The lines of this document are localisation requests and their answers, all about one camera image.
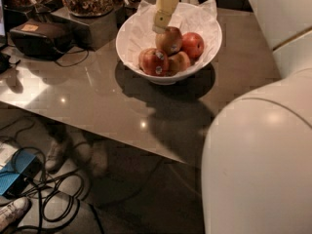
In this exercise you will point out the black device with label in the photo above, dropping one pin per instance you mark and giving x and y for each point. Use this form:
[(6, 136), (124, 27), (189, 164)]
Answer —
[(42, 40)]

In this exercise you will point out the white sneaker bottom left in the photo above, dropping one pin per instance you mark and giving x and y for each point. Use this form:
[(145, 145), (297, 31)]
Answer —
[(13, 211)]

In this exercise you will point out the white paper bowl liner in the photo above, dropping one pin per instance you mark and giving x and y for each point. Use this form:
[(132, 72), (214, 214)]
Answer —
[(139, 30)]

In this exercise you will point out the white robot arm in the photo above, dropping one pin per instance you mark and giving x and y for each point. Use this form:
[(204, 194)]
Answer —
[(257, 159)]

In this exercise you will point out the white shoe under table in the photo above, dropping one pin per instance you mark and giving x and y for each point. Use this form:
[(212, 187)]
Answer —
[(57, 155)]

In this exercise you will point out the white ceramic bowl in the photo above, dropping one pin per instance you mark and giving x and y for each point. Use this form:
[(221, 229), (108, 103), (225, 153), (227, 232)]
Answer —
[(169, 78)]

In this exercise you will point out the red apple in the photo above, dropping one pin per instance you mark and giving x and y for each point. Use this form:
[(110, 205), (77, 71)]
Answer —
[(192, 44), (153, 62)]

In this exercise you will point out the yellow-red apple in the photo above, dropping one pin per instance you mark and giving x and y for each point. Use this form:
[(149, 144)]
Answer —
[(178, 63), (170, 41)]

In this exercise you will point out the front left red apple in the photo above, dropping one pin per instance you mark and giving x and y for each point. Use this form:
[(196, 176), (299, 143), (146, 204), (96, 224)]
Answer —
[(153, 62)]

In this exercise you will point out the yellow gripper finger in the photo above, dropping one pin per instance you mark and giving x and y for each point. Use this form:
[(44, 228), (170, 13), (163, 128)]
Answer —
[(164, 10)]

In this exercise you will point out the blue box on floor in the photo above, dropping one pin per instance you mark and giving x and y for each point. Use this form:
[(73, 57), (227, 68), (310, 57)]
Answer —
[(15, 174)]

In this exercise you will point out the right red apple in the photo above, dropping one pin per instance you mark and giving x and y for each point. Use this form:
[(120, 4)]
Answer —
[(192, 44)]

